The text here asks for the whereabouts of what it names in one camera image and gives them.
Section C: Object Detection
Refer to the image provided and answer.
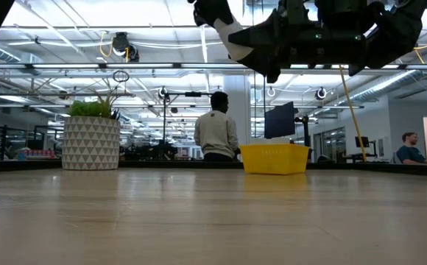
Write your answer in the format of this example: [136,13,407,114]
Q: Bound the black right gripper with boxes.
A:
[227,0,370,85]

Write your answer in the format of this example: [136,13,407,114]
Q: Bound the white pill bottle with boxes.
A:
[212,15,255,63]

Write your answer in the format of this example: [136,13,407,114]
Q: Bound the yellow plastic basket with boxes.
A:
[239,143,311,176]

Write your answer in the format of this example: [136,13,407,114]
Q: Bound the white building pillar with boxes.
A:
[222,74,253,163]

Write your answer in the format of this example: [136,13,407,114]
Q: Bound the dark flat monitor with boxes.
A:
[264,101,297,140]

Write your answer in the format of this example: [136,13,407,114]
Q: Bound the black monitor stand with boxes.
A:
[294,114,312,147]

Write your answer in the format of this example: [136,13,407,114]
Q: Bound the black ceiling mounted device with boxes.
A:
[99,31,141,63]

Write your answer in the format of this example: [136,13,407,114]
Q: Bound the person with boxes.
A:
[193,91,242,163]
[395,131,427,166]

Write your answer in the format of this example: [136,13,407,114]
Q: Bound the black tripod light stand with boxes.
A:
[157,85,214,161]

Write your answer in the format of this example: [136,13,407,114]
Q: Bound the small black monitor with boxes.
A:
[354,135,372,149]

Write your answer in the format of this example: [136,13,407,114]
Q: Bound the green artificial plant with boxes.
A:
[67,91,121,120]

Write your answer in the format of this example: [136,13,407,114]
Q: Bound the triangle patterned plant pot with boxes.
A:
[61,115,121,172]

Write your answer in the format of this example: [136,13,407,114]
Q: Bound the red boxes row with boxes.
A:
[17,148,57,160]

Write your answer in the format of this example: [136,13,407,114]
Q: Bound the yellow hanging cable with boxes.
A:
[338,64,368,163]

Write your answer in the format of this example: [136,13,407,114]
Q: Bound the black hanging ring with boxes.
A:
[112,69,131,84]

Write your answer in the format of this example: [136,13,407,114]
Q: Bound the black metal table frame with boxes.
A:
[0,158,427,178]

